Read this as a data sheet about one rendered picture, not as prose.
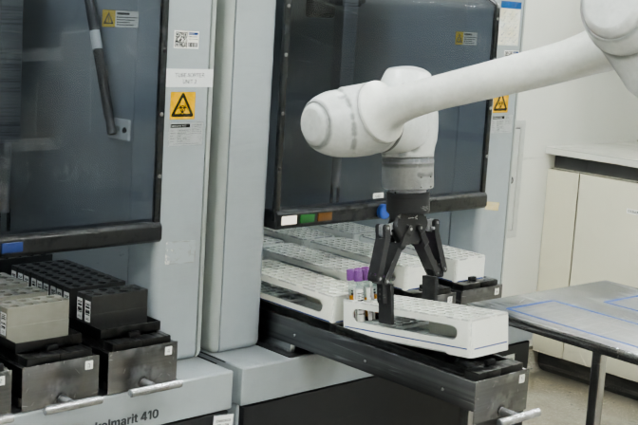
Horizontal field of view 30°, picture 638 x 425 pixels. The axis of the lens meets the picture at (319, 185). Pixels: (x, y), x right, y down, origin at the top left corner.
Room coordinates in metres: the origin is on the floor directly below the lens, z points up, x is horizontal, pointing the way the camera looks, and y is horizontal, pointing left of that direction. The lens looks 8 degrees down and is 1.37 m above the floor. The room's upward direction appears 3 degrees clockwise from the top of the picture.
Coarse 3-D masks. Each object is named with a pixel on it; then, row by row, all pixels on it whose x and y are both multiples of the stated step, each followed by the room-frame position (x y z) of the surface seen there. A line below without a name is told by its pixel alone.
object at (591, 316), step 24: (576, 288) 2.46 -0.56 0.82; (600, 288) 2.47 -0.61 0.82; (624, 288) 2.48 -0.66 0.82; (528, 312) 2.22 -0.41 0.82; (552, 312) 2.23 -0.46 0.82; (576, 312) 2.25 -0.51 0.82; (600, 312) 2.26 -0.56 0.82; (624, 312) 2.27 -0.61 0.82; (552, 336) 2.11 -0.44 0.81; (576, 336) 2.07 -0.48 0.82; (600, 336) 2.08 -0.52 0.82; (624, 336) 2.09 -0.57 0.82; (600, 360) 2.53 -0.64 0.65; (624, 360) 1.99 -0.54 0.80; (600, 384) 2.53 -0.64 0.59; (600, 408) 2.54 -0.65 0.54
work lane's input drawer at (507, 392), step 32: (288, 320) 2.13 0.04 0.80; (320, 320) 2.09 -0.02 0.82; (320, 352) 2.07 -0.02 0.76; (352, 352) 2.01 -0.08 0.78; (384, 352) 1.95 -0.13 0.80; (416, 352) 1.91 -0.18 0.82; (416, 384) 1.89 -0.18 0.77; (448, 384) 1.84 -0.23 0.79; (480, 384) 1.81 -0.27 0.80; (512, 384) 1.87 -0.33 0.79; (480, 416) 1.82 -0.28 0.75; (512, 416) 1.80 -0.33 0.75
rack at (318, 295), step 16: (272, 272) 2.23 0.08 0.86; (288, 272) 2.25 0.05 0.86; (304, 272) 2.26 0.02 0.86; (272, 288) 2.26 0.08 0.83; (288, 288) 2.16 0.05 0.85; (304, 288) 2.13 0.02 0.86; (320, 288) 2.13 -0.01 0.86; (336, 288) 2.14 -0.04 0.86; (288, 304) 2.16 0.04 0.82; (304, 304) 2.23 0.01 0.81; (320, 304) 2.24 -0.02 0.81; (336, 304) 2.08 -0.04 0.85; (336, 320) 2.08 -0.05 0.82
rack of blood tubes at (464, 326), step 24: (408, 312) 1.94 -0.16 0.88; (432, 312) 1.93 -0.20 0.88; (456, 312) 1.91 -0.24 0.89; (480, 312) 1.92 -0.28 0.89; (504, 312) 1.91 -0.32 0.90; (384, 336) 1.98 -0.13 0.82; (408, 336) 1.94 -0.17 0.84; (432, 336) 1.90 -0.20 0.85; (456, 336) 1.99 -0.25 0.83; (480, 336) 1.86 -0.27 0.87; (504, 336) 1.90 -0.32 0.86
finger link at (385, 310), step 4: (388, 284) 1.97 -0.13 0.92; (392, 284) 1.97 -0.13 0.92; (388, 288) 1.97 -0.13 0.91; (392, 288) 1.97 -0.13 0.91; (388, 292) 1.97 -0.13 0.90; (392, 292) 1.96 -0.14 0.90; (388, 296) 1.96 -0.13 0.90; (392, 296) 1.96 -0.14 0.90; (388, 300) 1.96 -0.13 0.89; (392, 300) 1.96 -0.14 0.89; (380, 304) 1.98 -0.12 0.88; (384, 304) 1.97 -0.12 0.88; (388, 304) 1.96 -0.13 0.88; (392, 304) 1.96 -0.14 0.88; (380, 308) 1.98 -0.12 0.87; (384, 308) 1.97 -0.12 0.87; (388, 308) 1.96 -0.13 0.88; (392, 308) 1.96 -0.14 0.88; (380, 312) 1.98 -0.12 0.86; (384, 312) 1.97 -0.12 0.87; (388, 312) 1.96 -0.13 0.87; (392, 312) 1.96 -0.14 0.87; (380, 316) 1.98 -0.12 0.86; (384, 316) 1.97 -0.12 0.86; (388, 316) 1.96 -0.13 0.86; (392, 316) 1.96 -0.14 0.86; (380, 320) 1.98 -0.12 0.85; (384, 320) 1.97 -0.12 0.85; (388, 320) 1.96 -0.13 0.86; (392, 320) 1.96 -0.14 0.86
